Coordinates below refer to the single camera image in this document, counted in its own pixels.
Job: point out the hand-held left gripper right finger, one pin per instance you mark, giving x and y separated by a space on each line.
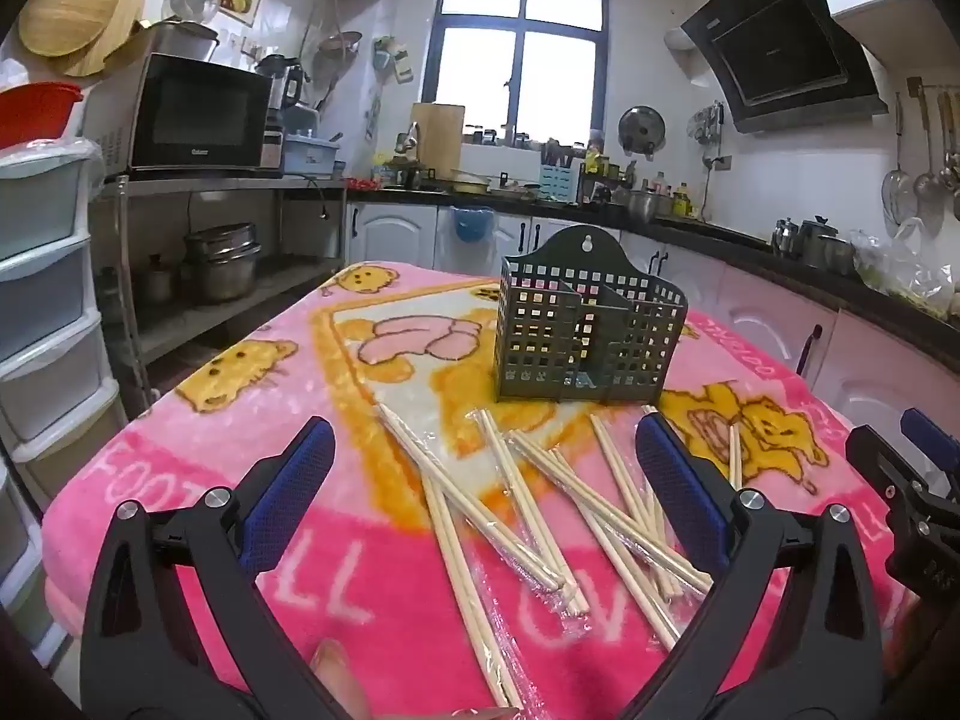
679 480

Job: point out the dark framed window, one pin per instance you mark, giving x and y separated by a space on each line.
517 37

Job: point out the dark plastic utensil holder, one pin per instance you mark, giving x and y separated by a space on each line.
540 330

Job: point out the pink printed blanket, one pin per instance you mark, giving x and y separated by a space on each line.
225 465

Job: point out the wooden cutting board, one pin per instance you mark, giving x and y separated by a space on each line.
439 135

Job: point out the wall socket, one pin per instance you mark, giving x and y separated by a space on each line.
720 161

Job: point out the person's left hand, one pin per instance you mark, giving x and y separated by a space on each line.
337 679

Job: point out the steel container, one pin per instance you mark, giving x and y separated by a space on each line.
184 41

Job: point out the pile of wooden chopsticks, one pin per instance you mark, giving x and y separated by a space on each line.
454 540

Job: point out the steel ladle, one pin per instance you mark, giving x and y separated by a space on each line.
928 184

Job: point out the metal pan lid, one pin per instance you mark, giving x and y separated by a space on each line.
641 131

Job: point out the steel pot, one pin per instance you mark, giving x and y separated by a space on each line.
643 206

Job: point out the small steel kettle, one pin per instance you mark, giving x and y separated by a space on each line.
785 240

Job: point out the blue hanging bin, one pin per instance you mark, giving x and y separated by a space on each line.
471 223

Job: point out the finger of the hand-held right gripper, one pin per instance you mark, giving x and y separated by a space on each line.
934 439
881 457

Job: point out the metal shelf rack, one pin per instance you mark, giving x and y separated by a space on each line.
225 315

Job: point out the red plastic basin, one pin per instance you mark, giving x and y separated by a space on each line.
34 112

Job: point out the stacked steel pots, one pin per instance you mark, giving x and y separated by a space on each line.
221 262

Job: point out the clear plastic bag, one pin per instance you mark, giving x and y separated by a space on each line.
907 262

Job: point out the hanging metal utensils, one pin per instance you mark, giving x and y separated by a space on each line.
707 124

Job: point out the white plastic drawer unit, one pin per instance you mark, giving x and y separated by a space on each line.
37 277

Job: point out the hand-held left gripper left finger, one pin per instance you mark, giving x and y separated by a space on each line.
292 487

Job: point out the black range hood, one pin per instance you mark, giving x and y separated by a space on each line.
780 45

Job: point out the steel skimmer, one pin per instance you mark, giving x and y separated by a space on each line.
898 195

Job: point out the black microwave oven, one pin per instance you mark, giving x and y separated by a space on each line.
195 116

